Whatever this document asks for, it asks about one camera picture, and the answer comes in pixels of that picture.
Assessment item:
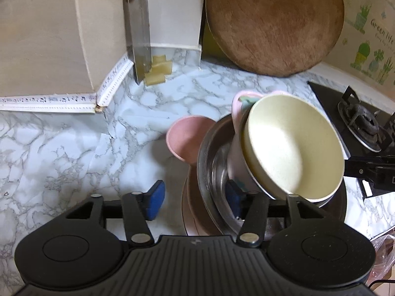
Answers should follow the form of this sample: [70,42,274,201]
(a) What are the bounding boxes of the large stainless steel bowl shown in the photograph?
[197,114,347,241]

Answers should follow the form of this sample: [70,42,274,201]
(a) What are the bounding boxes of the steel bowl pink shell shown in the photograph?
[227,90,289,199]

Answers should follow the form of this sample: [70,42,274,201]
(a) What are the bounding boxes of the pink bear-shaped plate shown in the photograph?
[166,115,235,236]

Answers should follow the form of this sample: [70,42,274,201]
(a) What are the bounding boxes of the black glass gas stove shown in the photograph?
[308,82,394,199]

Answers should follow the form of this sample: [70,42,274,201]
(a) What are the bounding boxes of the left stove burner grate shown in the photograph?
[337,86,394,153]

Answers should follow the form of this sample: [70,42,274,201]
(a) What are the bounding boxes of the yellow plastic cutting board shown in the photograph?
[201,20,234,66]

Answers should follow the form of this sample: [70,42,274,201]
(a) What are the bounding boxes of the round wooden cutting board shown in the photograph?
[206,0,344,77]

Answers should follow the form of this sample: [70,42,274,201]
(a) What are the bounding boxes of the kitchen cleaver wooden handle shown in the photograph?
[123,0,152,84]

